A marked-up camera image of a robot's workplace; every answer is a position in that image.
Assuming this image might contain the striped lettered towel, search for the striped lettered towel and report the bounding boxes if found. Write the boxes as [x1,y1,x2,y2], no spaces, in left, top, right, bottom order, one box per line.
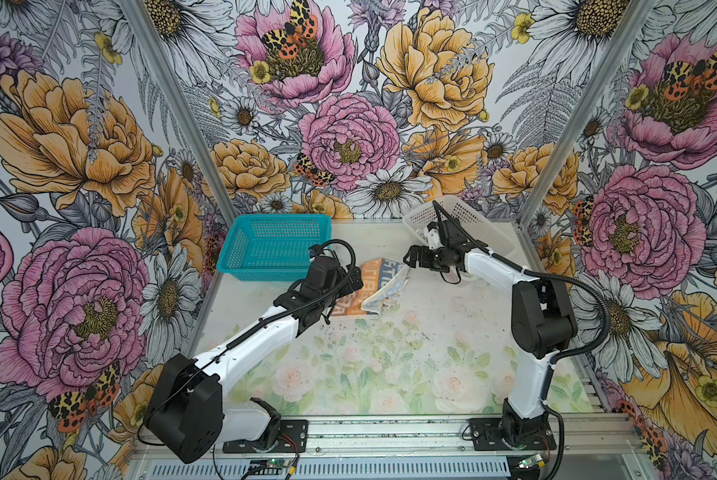
[332,257,410,320]

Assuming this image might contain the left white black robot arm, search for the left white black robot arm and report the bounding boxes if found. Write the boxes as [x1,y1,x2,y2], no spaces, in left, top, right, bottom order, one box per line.
[142,252,363,464]

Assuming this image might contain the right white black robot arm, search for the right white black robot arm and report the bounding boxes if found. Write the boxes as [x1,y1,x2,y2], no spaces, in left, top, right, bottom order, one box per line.
[403,220,577,449]

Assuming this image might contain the white plastic basket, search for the white plastic basket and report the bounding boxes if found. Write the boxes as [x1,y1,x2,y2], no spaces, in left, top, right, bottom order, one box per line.
[402,195,516,256]

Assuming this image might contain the teal plastic basket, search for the teal plastic basket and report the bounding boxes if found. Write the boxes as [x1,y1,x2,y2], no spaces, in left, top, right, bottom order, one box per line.
[216,214,332,282]

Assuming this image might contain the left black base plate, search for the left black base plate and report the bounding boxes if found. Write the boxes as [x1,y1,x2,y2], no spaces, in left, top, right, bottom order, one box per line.
[222,419,310,454]

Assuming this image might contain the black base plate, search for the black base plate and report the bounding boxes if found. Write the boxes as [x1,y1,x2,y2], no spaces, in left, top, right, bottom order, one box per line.
[467,416,556,451]
[222,419,310,454]

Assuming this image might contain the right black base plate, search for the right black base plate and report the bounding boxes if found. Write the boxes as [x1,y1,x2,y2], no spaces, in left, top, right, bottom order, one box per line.
[467,416,556,451]

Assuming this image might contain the white vented cable duct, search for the white vented cable duct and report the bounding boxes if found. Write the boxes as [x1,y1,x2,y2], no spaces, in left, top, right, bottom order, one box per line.
[140,456,510,479]

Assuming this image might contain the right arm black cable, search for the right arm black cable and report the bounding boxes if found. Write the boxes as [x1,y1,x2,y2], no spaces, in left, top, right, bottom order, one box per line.
[432,200,611,480]

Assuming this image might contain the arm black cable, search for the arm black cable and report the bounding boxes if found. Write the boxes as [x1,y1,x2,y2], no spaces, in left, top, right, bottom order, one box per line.
[135,238,358,448]
[432,200,611,480]

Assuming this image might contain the aluminium front rail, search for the aluminium front rail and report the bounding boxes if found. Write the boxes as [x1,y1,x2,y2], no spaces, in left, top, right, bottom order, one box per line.
[131,413,644,460]

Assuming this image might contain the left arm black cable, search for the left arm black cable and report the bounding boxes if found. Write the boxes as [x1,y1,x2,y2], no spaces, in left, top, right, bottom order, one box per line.
[135,238,358,448]

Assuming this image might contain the left aluminium frame post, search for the left aluminium frame post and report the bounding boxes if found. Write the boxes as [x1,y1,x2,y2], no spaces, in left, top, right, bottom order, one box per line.
[122,1,238,226]

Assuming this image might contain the aluminium frame post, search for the aluminium frame post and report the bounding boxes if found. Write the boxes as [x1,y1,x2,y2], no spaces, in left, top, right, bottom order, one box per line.
[518,0,659,228]
[122,1,238,226]

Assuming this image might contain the right aluminium frame post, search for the right aluminium frame post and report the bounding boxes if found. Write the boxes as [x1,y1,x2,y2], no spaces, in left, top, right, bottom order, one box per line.
[518,0,659,228]

